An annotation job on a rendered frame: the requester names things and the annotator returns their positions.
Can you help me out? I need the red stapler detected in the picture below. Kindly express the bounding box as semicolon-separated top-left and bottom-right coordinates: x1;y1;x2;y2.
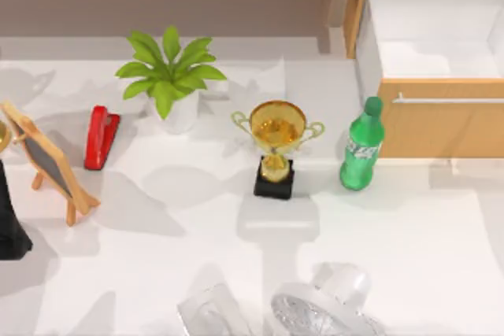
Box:
83;105;121;172

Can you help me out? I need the green plant in white pot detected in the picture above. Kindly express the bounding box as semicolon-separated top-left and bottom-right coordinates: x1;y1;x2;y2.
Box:
114;25;229;135

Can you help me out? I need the wooden framed blackboard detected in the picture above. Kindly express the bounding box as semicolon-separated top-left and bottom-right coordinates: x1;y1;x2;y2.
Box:
0;100;102;228

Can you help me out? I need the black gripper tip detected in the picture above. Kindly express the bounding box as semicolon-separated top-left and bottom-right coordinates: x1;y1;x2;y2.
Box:
0;157;34;262

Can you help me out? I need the white drawer inside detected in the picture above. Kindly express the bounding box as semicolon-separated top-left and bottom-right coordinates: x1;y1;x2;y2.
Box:
355;0;504;97

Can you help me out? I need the gold trophy with black base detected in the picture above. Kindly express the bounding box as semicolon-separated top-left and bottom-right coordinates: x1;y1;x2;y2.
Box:
230;99;327;201

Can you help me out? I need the pale wooden drawer front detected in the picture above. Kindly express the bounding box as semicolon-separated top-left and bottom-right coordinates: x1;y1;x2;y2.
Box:
376;77;504;161

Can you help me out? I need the clear glass cup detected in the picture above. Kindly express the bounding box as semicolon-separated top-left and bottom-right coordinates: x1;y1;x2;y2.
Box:
176;282;261;336

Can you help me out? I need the green bottle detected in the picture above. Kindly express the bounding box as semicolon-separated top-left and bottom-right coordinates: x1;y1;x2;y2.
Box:
339;95;385;193

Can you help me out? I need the long metal drawer handle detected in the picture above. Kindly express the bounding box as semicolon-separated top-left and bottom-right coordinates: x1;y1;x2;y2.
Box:
392;92;504;105

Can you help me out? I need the brown wooden open shelf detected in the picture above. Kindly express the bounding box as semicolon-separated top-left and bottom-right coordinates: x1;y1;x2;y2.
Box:
0;0;356;54

